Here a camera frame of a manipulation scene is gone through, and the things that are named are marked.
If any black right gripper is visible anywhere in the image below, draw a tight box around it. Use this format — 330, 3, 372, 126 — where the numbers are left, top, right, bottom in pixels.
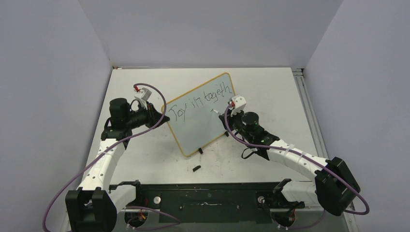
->
220, 106, 253, 143

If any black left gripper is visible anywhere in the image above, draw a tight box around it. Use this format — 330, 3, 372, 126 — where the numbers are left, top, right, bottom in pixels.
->
125, 101, 169, 130

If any yellow framed whiteboard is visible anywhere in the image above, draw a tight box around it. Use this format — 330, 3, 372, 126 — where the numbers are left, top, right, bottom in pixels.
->
161, 72, 236, 157

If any black marker cap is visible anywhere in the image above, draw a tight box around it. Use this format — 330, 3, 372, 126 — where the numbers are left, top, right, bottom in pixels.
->
192, 165, 201, 172

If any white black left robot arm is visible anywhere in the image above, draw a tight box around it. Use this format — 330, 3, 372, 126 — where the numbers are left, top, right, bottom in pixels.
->
65, 98, 170, 232

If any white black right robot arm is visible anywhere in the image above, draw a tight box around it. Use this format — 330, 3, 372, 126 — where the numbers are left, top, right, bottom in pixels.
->
218, 111, 361, 216

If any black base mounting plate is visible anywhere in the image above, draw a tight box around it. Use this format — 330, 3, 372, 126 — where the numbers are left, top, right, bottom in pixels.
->
117, 182, 324, 229

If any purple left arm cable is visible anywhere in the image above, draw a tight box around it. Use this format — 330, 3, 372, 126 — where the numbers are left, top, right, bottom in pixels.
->
42, 83, 181, 232

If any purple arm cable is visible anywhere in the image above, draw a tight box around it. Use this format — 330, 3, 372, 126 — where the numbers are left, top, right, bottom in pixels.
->
223, 104, 370, 231
42, 83, 181, 232

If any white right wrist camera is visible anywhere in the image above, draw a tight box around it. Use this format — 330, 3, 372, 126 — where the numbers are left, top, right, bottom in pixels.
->
229, 94, 247, 116

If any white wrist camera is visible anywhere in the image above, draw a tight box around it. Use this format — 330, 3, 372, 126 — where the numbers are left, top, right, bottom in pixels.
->
229, 94, 247, 116
134, 86, 152, 110

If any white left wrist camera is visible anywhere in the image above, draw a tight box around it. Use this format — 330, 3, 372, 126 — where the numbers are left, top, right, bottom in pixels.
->
134, 86, 152, 110

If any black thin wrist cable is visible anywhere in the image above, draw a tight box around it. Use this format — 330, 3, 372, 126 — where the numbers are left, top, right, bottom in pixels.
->
241, 147, 260, 160

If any aluminium right side rail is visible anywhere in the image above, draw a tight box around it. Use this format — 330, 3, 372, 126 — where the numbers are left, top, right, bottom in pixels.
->
292, 68, 329, 158

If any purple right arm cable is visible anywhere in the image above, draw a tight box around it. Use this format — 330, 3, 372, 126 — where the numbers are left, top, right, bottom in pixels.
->
223, 104, 370, 231

